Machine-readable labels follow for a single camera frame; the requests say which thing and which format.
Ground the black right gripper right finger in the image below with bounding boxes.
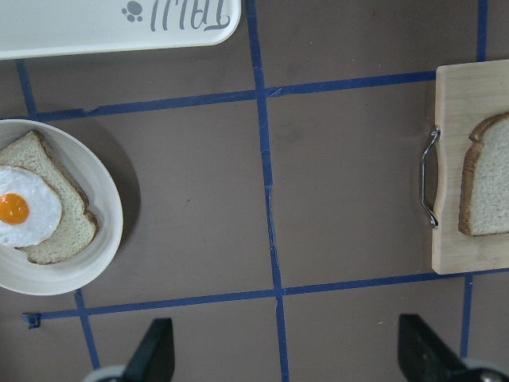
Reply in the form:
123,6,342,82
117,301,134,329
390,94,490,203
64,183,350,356
398,314,468,382

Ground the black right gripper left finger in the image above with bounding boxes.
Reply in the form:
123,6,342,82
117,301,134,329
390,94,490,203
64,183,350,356
122,318,175,381

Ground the white bread slice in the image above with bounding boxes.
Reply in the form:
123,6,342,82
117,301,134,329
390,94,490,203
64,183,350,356
458,112,508,236

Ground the bread slice under egg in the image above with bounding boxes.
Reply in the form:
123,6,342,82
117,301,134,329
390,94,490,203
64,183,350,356
1,131,98,265

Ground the cream round plate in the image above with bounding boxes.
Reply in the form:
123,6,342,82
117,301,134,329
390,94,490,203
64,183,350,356
1,119,123,295

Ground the fried egg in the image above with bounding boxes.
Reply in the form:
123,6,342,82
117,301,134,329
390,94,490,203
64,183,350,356
1,166,62,248

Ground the wooden cutting board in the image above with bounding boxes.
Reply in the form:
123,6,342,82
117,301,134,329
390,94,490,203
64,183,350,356
431,60,508,275

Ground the cream bear serving tray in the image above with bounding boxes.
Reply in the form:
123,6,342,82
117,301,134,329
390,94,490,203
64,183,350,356
1,1,242,60

